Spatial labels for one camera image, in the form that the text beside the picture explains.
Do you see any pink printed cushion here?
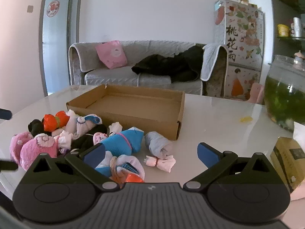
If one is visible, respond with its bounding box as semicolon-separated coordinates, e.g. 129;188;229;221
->
95;40;128;69

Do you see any white pinkish sock roll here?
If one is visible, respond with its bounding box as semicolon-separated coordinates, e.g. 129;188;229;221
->
65;109;80;134

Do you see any yellow cardboard box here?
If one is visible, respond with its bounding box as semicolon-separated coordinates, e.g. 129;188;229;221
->
270;137;305;194

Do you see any pink plastic chair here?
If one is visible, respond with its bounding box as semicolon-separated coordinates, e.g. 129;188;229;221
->
245;83;265;104

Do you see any round red door decoration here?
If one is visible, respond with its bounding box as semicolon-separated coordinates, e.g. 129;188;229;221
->
46;0;60;18

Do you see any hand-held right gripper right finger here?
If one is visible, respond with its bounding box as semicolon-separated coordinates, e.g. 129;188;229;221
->
183;142;284;193

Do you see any white tissue paper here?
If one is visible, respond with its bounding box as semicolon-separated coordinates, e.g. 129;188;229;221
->
292;121;305;146

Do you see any yellow cup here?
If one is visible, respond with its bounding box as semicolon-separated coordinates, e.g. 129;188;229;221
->
277;24;290;37

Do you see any white sock bundle dark band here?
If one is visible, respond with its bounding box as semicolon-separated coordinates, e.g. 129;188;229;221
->
144;155;177;173

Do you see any black clothing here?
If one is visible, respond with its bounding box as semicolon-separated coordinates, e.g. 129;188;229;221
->
132;45;206;83

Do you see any floral covered refrigerator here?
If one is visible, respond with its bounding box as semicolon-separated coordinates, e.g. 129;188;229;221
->
213;0;265;101

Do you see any white quilted armrest cover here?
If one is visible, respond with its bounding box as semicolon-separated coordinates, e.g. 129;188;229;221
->
201;43;229;82

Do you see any orange red sock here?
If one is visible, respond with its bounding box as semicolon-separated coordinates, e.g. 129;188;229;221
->
124;174;145;184

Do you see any white plush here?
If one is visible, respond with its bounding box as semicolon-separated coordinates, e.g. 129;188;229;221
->
102;122;145;154

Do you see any glass fish bowl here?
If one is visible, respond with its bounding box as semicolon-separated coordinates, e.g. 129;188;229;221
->
264;55;305;133

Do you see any brown cardboard box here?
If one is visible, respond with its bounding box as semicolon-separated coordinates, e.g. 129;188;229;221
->
66;84;186;141

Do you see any grey door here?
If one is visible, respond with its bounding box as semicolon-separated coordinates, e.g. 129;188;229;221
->
42;0;73;93

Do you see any grey display cabinet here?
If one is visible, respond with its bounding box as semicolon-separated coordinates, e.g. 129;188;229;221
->
269;0;305;61

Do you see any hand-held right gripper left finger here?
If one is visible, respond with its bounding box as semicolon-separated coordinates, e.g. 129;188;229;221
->
21;144;120;193

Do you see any grey quilted sofa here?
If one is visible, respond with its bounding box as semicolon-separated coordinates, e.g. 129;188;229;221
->
68;40;229;96

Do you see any pink cartoon sock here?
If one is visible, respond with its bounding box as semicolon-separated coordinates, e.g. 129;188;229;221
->
93;132;108;146

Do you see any white blue printed sock bundle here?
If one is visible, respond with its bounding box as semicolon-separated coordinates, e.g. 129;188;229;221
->
95;151;146;180

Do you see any black plush toy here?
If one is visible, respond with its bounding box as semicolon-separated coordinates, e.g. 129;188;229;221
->
28;119;51;137

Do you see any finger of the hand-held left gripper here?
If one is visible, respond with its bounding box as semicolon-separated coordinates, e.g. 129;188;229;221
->
0;108;12;120
0;160;19;171

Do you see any white sock with blue trim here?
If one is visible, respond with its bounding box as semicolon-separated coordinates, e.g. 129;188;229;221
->
76;114;103;139

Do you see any grey sock roll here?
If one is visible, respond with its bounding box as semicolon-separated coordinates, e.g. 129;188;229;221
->
144;131;173;159

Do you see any silver foil roll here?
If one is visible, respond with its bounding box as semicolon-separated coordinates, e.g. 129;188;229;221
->
292;17;303;38

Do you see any small white sock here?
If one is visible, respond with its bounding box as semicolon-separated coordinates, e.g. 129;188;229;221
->
57;130;74;149

